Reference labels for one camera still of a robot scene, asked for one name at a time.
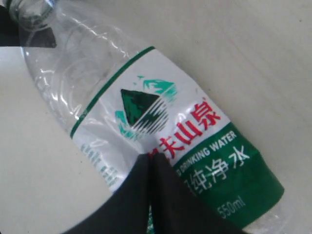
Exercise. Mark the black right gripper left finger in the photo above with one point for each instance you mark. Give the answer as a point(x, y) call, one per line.
point(126, 211)

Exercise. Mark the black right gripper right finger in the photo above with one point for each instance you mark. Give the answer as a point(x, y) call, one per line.
point(175, 210)

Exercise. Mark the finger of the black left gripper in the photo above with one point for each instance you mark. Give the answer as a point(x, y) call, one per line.
point(13, 35)

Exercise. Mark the clear plastic water bottle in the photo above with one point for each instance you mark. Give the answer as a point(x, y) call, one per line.
point(119, 98)

